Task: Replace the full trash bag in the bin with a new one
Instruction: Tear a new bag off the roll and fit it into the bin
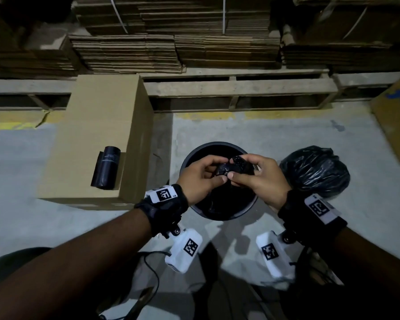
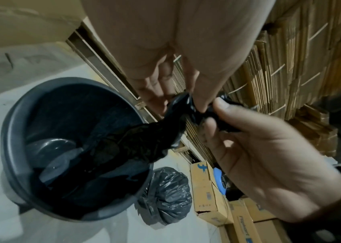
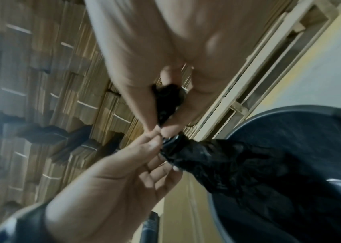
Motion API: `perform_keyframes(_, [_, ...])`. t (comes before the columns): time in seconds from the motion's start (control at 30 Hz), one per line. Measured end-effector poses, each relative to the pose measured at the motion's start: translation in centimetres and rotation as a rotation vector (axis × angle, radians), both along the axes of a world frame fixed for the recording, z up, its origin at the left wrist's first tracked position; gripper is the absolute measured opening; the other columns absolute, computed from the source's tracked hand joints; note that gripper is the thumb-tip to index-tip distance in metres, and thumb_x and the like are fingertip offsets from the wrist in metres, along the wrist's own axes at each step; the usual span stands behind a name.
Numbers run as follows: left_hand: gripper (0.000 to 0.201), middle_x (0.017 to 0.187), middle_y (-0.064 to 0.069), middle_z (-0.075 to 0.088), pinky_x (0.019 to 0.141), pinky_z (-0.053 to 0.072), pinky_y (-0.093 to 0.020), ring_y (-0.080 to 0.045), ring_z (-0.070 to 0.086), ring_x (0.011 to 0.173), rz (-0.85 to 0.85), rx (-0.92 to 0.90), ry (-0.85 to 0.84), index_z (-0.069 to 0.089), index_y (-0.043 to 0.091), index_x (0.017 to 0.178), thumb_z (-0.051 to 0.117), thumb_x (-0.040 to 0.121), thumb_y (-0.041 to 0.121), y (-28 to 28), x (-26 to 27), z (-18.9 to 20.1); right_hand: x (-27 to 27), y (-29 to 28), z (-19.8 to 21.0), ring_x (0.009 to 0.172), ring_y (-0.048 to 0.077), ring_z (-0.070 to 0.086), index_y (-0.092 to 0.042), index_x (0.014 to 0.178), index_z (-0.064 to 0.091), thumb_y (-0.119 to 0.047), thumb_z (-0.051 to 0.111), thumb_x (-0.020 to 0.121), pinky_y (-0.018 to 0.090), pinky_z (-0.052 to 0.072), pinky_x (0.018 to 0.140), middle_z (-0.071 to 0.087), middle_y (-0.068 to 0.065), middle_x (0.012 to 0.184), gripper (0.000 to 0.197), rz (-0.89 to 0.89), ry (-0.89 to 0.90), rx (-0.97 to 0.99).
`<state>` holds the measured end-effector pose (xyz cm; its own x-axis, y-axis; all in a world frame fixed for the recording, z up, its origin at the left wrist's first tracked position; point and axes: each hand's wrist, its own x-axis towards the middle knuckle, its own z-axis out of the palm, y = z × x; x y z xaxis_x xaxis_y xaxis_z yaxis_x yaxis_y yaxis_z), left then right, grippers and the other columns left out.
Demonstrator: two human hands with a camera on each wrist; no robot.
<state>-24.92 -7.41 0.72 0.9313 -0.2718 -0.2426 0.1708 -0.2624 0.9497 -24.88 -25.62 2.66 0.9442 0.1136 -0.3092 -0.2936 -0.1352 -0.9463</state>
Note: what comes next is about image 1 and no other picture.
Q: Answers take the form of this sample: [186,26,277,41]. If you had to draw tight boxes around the person's left hand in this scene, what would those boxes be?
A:
[176,155,229,207]

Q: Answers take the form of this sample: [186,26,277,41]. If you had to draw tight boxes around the person's right hand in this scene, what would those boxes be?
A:
[227,153,292,210]

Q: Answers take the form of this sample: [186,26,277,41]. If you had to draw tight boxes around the round black bin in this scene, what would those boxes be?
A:
[180,141,259,221]

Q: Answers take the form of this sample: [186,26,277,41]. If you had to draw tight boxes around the roll of black bags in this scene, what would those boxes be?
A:
[90,145,122,191]

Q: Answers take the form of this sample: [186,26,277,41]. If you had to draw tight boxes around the person's left forearm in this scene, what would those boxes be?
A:
[0,208,153,320]

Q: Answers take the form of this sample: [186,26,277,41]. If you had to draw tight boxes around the person's right forearm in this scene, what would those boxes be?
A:
[293,226,400,320]

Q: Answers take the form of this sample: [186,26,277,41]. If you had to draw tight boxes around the person's black shorts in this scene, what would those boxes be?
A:
[0,247,52,291]

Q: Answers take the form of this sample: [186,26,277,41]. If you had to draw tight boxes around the wooden pallet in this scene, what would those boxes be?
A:
[332,70,400,102]
[140,68,339,113]
[0,79,77,112]

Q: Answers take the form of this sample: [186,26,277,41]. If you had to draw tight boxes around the large plain cardboard box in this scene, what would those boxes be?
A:
[37,75,154,211]

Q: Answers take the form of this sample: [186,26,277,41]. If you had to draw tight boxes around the stack of flattened cardboard sheets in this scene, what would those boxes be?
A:
[281,0,400,73]
[68,33,184,75]
[0,28,87,80]
[174,32,283,70]

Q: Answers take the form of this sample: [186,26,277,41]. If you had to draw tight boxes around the cardboard box with blue tape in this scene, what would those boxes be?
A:
[370,76,400,168]

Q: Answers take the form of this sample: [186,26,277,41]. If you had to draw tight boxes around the black left wrist strap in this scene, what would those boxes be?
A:
[134,184,190,238]

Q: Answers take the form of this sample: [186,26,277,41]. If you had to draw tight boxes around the black wrist strap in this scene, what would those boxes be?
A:
[277,189,348,248]
[134,184,190,238]

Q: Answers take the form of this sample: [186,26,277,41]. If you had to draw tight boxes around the black right wrist strap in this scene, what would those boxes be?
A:
[277,189,348,248]

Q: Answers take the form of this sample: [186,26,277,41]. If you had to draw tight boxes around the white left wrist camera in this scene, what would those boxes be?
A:
[164,228,204,274]

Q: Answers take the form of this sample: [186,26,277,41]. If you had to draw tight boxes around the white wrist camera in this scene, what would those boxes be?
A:
[164,228,204,274]
[256,231,296,281]

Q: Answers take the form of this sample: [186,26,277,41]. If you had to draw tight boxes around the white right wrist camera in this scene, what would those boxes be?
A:
[256,231,296,281]

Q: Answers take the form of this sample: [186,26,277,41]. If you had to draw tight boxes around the black left camera cable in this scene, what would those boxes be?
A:
[98,251,172,320]

